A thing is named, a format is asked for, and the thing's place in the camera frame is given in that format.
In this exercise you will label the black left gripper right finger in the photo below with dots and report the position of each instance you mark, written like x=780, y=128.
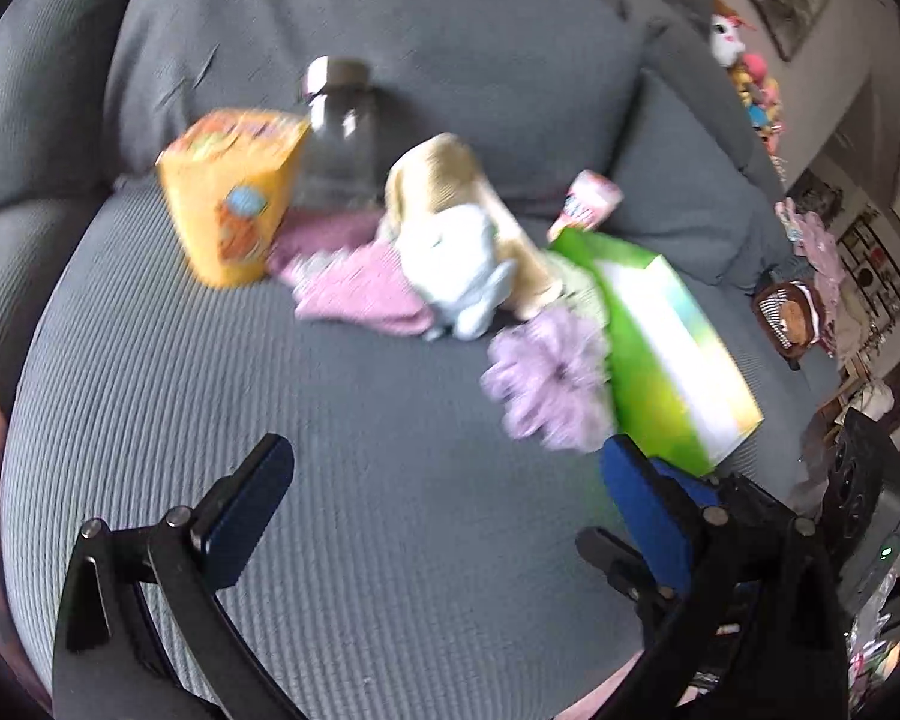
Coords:
x=734, y=592

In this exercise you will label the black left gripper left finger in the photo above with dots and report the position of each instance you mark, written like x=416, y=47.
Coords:
x=108, y=658

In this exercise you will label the purple mesh scrunchie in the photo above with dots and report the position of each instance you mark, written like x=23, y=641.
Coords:
x=549, y=375

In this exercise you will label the white blue plush toy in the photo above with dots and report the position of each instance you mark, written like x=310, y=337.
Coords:
x=450, y=260

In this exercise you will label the pink knitted cloth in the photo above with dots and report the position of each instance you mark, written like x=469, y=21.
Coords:
x=338, y=271

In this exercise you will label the cream knitted towel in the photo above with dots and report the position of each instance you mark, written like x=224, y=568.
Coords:
x=443, y=172

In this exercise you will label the green cardboard box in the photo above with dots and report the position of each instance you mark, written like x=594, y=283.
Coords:
x=676, y=390

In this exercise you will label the brown round plush bag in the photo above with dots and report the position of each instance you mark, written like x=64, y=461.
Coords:
x=792, y=316

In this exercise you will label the grey sofa seat cushion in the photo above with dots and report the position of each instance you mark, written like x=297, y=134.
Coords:
x=421, y=565

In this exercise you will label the green patterned scrunchie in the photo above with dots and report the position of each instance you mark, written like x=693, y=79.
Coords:
x=579, y=290

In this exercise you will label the pink floral garment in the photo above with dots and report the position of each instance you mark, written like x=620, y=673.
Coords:
x=811, y=240

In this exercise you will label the grey throw pillow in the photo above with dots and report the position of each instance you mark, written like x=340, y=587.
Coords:
x=684, y=199

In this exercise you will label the pink white tissue pack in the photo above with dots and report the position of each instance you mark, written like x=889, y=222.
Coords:
x=589, y=203

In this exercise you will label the pink plush toy pile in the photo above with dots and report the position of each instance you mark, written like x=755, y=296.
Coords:
x=760, y=95

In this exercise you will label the yellow snack pouch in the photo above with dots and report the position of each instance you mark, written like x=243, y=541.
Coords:
x=227, y=182

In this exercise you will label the clear bottle metal cap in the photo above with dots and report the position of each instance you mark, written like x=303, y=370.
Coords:
x=338, y=168

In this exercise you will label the white unicorn plush toy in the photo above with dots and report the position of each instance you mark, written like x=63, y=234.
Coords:
x=725, y=41

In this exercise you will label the grey sofa back cushion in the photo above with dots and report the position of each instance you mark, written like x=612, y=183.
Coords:
x=538, y=88

